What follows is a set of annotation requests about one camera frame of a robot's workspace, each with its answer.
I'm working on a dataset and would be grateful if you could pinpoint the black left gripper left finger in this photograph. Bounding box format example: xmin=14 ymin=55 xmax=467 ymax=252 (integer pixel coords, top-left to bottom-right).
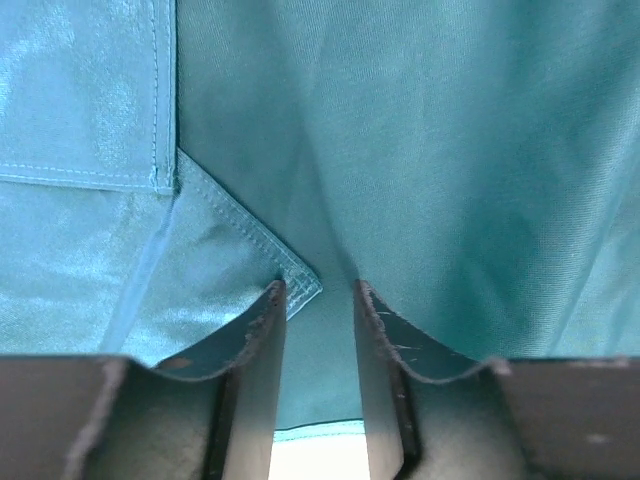
xmin=1 ymin=281 xmax=286 ymax=479

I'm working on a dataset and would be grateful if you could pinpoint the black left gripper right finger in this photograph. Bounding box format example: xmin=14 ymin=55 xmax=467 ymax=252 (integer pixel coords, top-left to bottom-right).
xmin=353 ymin=280 xmax=639 ymax=479

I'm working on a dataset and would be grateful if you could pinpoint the teal satin napkin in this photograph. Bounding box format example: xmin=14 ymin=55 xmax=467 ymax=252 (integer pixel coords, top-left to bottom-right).
xmin=1 ymin=1 xmax=639 ymax=435

